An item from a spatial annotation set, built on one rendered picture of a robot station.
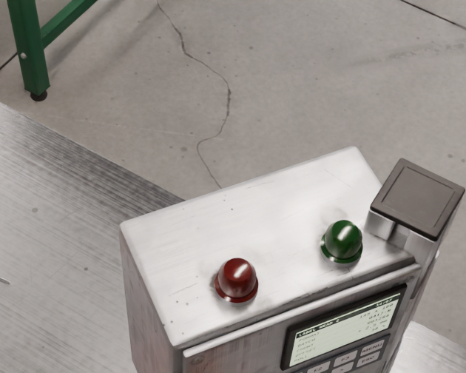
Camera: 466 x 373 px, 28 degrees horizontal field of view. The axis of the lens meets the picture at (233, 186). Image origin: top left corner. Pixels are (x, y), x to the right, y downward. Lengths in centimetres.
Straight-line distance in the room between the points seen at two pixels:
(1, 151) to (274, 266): 94
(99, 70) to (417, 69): 92
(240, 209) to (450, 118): 211
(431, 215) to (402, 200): 2
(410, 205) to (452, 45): 231
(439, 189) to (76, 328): 78
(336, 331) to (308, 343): 2
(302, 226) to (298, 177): 4
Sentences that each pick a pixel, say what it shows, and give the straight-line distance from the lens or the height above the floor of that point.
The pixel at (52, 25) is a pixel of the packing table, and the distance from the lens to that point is 254.
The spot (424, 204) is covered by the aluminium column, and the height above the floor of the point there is 150.
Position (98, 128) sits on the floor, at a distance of 255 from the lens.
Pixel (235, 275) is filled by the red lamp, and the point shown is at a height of 150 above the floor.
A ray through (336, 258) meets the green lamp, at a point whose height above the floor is 148.
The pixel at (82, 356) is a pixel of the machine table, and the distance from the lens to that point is 126.
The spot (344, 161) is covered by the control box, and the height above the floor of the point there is 147.
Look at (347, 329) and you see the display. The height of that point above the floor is 143.
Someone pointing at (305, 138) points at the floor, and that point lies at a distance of 254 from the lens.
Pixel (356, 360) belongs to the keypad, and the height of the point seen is 137.
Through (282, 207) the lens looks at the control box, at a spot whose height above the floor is 147.
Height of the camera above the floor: 195
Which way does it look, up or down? 54 degrees down
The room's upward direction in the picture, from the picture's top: 4 degrees clockwise
